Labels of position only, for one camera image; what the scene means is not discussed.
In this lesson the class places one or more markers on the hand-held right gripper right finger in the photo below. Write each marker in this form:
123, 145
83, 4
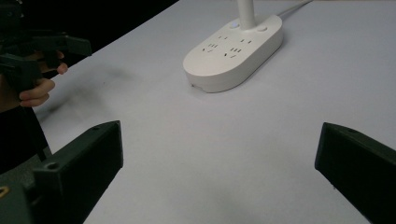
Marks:
358, 168

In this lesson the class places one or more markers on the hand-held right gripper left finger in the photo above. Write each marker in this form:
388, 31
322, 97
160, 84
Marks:
84, 168

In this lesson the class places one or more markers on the white desk lamp socket base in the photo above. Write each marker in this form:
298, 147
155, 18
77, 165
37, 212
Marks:
227, 62

